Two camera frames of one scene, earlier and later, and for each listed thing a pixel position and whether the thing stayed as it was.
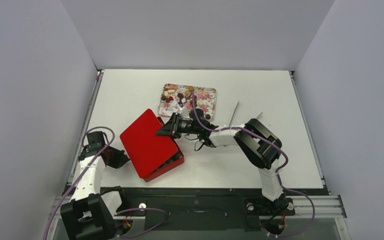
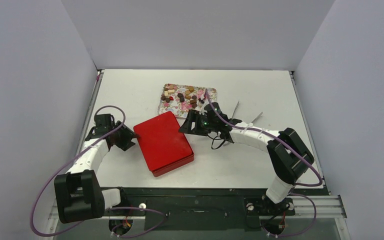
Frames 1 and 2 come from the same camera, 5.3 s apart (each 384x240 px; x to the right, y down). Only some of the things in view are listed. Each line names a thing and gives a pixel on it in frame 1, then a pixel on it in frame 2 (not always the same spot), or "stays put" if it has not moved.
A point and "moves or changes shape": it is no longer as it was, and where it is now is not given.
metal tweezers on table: x=234 y=110 stays put
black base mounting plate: x=207 y=208 stays put
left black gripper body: x=116 y=156 -> x=123 y=137
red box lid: x=147 y=151 moves or changes shape
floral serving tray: x=193 y=97 stays put
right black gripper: x=173 y=125 -> x=192 y=122
